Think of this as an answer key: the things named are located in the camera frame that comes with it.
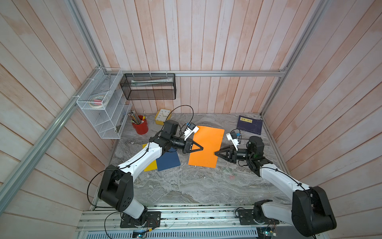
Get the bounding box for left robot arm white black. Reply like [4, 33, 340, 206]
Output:
[98, 120, 204, 220]

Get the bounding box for pencils in cup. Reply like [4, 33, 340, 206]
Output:
[128, 111, 145, 124]

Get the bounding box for red pencil cup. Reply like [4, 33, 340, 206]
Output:
[132, 115, 149, 135]

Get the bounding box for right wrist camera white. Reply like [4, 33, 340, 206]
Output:
[226, 131, 241, 150]

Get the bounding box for yellow alarm clock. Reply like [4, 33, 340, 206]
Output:
[155, 109, 172, 125]

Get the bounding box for blue paper document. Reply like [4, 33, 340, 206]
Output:
[156, 148, 181, 171]

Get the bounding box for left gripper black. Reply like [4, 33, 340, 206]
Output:
[170, 135, 204, 154]

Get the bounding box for dark navy notebook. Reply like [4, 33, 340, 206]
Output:
[236, 116, 263, 135]

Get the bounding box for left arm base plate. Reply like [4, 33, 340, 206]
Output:
[120, 211, 161, 229]

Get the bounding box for orange paper document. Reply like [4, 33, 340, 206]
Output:
[189, 126, 224, 168]

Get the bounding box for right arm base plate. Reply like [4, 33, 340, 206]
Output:
[234, 207, 280, 226]

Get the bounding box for tape roll in rack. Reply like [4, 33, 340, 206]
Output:
[89, 95, 107, 109]

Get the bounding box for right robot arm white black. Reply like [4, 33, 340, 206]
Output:
[214, 134, 337, 237]

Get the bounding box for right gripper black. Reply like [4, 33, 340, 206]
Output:
[216, 146, 254, 166]

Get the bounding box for yellow paper document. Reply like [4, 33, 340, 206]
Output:
[144, 160, 158, 172]

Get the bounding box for black mesh basket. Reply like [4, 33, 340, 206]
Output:
[120, 73, 177, 101]

